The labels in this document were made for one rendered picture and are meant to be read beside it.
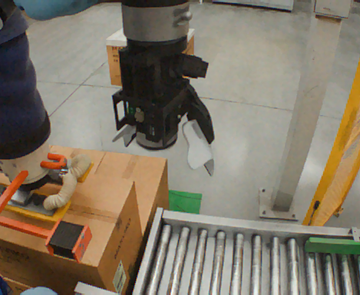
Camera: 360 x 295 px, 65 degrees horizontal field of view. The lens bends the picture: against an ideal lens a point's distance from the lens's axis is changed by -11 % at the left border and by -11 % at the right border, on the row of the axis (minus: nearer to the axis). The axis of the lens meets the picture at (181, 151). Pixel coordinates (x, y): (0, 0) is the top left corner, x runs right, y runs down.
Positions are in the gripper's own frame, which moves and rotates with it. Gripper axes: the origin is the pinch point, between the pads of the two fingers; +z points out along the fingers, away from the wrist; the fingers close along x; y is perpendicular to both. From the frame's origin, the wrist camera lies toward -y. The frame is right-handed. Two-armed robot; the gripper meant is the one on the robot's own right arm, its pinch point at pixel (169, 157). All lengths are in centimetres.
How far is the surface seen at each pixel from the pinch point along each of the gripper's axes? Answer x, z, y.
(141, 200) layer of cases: -52, 95, -59
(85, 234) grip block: -21.4, 29.2, 4.4
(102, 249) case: -30, 55, -5
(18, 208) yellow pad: -56, 42, 3
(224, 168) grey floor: -39, 149, -160
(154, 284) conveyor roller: -21, 94, -19
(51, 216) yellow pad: -43, 42, -1
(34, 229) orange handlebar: -34.5, 29.7, 10.1
